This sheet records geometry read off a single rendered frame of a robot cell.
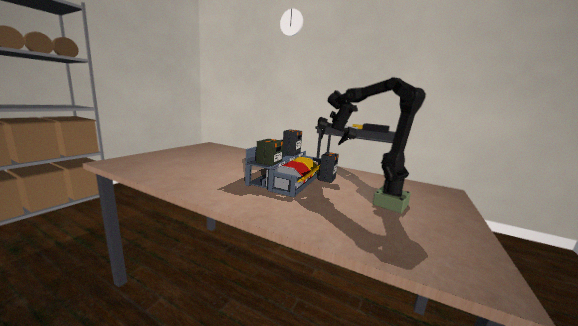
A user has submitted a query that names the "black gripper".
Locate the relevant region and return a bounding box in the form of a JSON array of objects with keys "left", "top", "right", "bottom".
[{"left": 317, "top": 112, "right": 357, "bottom": 145}]

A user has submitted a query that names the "red open bin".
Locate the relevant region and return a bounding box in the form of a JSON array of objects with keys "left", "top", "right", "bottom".
[{"left": 282, "top": 161, "right": 312, "bottom": 184}]

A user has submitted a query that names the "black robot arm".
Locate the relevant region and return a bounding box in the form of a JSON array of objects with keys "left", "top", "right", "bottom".
[{"left": 327, "top": 77, "right": 426, "bottom": 197}]

